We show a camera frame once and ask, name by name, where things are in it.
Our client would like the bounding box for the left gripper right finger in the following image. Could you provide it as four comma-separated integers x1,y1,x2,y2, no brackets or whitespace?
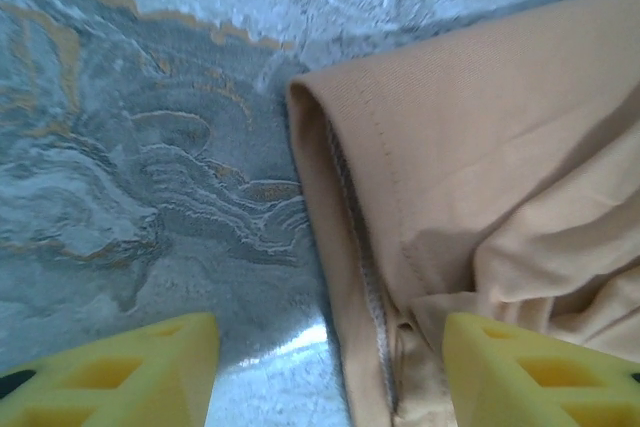
442,311,640,427

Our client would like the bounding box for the orange t-shirt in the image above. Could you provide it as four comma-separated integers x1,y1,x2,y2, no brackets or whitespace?
287,0,640,427

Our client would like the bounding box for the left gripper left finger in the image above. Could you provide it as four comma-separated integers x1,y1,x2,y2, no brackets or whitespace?
0,311,221,427

